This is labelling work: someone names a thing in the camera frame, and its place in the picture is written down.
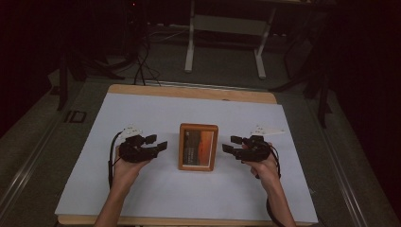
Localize white table mat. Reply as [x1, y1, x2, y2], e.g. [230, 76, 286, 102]
[54, 92, 320, 225]

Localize person's right hand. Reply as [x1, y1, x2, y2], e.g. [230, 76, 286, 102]
[241, 142, 282, 188]

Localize person's left hand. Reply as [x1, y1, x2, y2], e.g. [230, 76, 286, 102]
[112, 145, 151, 192]

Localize black metal stand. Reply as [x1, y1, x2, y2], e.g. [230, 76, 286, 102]
[56, 46, 127, 112]
[269, 12, 334, 130]

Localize wooden picture frame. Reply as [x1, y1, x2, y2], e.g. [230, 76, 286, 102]
[177, 122, 219, 172]

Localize black floor cables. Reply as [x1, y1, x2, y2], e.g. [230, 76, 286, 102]
[131, 27, 163, 87]

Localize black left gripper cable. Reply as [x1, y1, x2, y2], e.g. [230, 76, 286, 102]
[107, 131, 125, 191]

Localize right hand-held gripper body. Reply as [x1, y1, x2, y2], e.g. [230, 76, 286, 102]
[238, 125, 286, 164]

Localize metal floor rail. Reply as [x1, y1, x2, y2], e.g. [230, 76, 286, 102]
[0, 117, 65, 218]
[306, 98, 372, 227]

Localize white metal desk frame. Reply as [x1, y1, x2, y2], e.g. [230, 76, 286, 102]
[183, 0, 279, 80]

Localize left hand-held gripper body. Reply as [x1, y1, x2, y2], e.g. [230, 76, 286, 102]
[117, 124, 159, 165]

